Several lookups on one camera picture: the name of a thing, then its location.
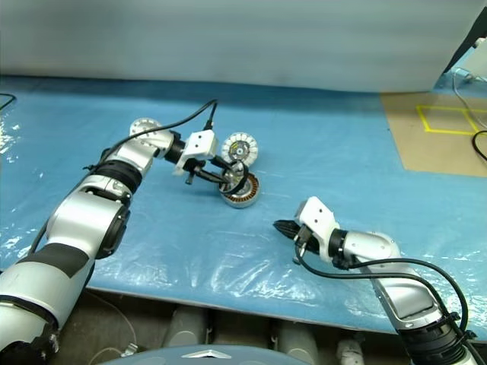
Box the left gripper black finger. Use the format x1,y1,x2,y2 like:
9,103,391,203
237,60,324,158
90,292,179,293
210,155,253,188
195,169,241,193

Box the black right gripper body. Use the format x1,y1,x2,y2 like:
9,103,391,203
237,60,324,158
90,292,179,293
291,224,320,263

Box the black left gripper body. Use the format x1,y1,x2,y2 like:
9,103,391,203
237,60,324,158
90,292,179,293
184,155,215,186

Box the silver spoked rotor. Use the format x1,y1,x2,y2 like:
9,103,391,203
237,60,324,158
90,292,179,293
219,160,247,193

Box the grey motor housing copper windings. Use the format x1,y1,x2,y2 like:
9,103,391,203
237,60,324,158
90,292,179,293
219,173,262,209

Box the blue plastic table sheet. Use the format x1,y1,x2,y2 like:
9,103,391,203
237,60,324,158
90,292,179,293
0,75,487,338

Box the grey rounded cylinder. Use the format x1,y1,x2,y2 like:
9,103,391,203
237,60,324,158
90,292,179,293
276,322,320,362
167,303,209,347

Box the white crumpled lump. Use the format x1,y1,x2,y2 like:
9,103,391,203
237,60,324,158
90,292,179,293
336,338,366,365

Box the white backdrop board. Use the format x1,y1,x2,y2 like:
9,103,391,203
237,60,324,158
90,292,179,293
0,0,484,94

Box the brown cardboard sheet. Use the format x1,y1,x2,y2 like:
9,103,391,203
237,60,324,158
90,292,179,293
380,92,487,176

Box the grey-blue robot torso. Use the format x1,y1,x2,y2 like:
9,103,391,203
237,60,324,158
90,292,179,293
131,344,324,365

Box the white slanted board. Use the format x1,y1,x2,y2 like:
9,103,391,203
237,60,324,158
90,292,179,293
444,36,487,83

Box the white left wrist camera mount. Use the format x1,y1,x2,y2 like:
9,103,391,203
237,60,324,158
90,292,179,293
171,129,220,176

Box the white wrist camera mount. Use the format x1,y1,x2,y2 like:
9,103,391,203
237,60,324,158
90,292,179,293
171,129,220,176
295,195,340,264

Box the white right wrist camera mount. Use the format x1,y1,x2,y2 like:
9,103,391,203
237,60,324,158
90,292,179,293
295,195,340,264

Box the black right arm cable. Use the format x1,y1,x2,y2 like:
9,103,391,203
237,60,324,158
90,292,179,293
294,226,469,335

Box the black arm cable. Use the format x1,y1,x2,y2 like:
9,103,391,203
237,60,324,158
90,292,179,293
26,98,218,259
294,226,469,335

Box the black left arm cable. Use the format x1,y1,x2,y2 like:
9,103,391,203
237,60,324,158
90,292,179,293
26,98,218,259

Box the thin white wire with clip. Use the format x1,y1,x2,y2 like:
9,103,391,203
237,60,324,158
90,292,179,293
89,300,138,360

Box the thick black cable loop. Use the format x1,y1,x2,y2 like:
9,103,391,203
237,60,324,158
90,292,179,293
471,130,487,160

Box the thin white cable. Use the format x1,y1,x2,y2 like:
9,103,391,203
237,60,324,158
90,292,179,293
452,68,487,129

